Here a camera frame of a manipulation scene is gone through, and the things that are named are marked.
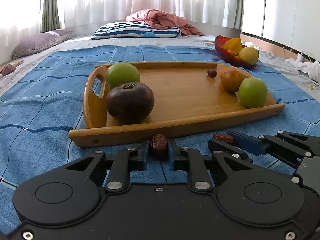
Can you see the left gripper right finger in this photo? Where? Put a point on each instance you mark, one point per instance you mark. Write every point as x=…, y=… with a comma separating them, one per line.
x=194, y=164

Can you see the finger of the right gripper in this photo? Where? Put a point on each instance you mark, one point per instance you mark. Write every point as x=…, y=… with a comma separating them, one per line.
x=247, y=142
x=216, y=146

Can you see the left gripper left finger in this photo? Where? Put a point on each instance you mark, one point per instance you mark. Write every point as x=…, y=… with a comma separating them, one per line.
x=112, y=171

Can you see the red jujube date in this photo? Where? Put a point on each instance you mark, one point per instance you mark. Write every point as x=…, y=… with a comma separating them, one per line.
x=159, y=143
x=212, y=73
x=228, y=139

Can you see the large green apple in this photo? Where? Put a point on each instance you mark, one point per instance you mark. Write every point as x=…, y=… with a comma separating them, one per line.
x=252, y=92

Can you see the dark purple persimmon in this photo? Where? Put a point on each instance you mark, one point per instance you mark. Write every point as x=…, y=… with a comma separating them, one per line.
x=130, y=103

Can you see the large orange fruit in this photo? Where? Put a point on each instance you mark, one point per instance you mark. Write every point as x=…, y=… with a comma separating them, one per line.
x=231, y=80

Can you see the small green apple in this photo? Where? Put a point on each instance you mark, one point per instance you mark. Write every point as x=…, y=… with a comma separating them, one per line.
x=121, y=73

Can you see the wooden serving tray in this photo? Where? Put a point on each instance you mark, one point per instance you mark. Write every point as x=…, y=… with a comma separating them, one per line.
x=187, y=101

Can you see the white crumpled cloth right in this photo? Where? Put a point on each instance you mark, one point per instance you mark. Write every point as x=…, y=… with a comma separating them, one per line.
x=291, y=66

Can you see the yellow pear in bowl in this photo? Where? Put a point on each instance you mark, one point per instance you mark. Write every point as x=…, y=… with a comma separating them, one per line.
x=249, y=55

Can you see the small oranges in bowl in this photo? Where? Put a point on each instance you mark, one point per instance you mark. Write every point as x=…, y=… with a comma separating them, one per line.
x=234, y=54

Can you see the yellow starfruit in bowl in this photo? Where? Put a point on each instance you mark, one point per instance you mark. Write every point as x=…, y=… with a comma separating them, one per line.
x=234, y=45

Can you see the red glass fruit bowl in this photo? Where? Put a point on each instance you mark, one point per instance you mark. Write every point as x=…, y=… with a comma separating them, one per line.
x=228, y=56

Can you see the blue checked bed cover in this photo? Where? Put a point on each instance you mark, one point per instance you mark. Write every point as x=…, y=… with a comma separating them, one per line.
x=38, y=112

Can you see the blue striped pillow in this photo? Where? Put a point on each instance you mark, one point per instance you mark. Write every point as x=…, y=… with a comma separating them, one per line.
x=133, y=30

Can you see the pink crumpled blanket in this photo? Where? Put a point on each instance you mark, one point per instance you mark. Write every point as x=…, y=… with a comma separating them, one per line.
x=163, y=20

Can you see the white sheer curtain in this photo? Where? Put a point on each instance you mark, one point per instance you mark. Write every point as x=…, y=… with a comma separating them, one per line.
x=22, y=18

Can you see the purple pillow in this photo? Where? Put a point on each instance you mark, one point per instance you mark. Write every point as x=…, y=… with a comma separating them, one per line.
x=39, y=42

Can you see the crumpled clothes left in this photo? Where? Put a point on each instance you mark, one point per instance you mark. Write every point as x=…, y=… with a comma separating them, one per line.
x=9, y=68

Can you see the green curtain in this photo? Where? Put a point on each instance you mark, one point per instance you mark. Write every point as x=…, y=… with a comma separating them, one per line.
x=50, y=16

